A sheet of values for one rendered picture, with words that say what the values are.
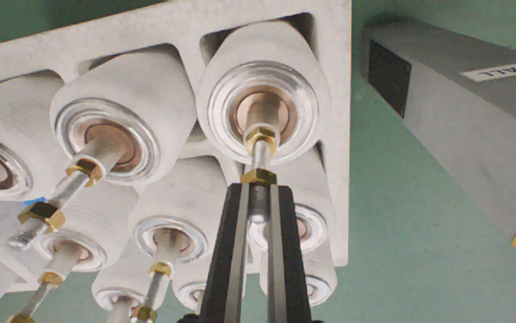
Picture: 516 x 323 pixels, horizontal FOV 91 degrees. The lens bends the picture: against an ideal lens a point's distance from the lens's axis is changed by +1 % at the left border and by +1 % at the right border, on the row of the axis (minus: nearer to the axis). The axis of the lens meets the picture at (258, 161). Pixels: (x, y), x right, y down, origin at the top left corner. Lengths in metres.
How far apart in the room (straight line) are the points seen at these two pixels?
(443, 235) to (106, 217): 0.73
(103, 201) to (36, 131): 0.10
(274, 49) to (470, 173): 0.16
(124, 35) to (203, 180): 0.15
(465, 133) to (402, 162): 0.35
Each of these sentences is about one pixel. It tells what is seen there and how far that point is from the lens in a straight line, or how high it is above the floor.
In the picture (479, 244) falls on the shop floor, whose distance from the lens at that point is 0.88.
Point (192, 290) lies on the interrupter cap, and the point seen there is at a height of 0.25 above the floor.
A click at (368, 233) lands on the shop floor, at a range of 0.71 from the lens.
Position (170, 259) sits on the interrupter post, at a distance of 0.26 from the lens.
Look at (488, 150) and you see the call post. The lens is 0.21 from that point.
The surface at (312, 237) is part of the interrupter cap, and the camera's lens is 0.26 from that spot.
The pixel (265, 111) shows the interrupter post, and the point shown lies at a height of 0.26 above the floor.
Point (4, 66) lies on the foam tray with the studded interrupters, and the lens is 0.34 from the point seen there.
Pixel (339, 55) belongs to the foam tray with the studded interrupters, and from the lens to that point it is 0.24.
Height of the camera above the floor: 0.41
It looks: 54 degrees down
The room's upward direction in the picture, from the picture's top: 177 degrees counter-clockwise
